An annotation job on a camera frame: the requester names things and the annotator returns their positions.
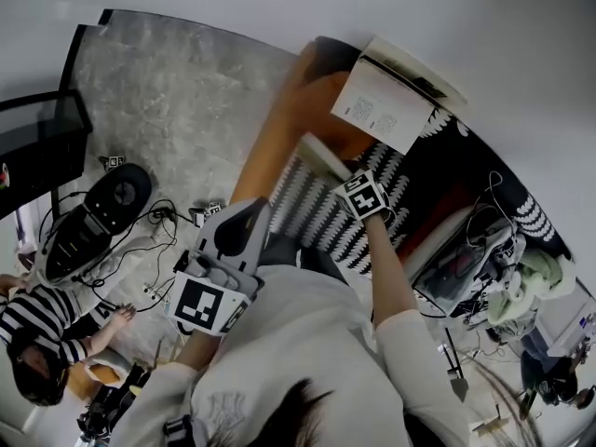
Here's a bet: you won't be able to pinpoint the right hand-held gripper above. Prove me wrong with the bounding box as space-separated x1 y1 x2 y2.
332 169 396 223

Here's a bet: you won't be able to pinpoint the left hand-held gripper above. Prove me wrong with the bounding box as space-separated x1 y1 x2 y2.
167 196 273 337

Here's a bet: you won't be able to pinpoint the green book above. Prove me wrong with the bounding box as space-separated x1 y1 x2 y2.
296 131 354 184

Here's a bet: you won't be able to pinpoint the orange sofa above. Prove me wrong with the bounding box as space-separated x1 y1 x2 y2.
229 34 575 300

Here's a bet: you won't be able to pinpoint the person's right forearm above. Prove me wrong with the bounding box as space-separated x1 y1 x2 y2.
364 210 419 331

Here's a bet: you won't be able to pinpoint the person's left forearm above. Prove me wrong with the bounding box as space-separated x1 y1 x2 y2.
175 329 225 368

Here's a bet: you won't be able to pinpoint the black white striped blanket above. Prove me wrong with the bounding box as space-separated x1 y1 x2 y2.
266 104 573 277

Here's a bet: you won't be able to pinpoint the orange cushion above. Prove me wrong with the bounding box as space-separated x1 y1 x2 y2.
396 182 477 263

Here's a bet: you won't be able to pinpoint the open white paperback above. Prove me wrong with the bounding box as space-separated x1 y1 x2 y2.
329 34 469 156

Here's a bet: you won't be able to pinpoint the white black wearable rig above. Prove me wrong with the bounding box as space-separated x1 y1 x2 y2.
411 202 528 319

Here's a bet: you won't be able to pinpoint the person's white sweatshirt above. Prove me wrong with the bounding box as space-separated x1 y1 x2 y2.
108 262 472 447

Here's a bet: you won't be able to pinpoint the black round device on floor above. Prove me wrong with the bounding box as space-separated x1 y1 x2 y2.
35 201 115 289

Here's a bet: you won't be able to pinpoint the green white plush blanket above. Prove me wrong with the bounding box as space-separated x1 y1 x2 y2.
485 247 579 326

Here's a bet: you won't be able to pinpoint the black glass cabinet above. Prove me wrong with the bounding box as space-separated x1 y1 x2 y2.
0 88 95 222

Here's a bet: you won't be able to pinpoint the white cabinet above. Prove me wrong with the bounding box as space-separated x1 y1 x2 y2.
545 289 596 359

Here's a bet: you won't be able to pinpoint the black floor cables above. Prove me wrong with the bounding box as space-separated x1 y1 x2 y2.
69 188 196 314

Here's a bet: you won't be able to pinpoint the black shoulder strap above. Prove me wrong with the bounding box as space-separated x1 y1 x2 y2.
161 414 197 447

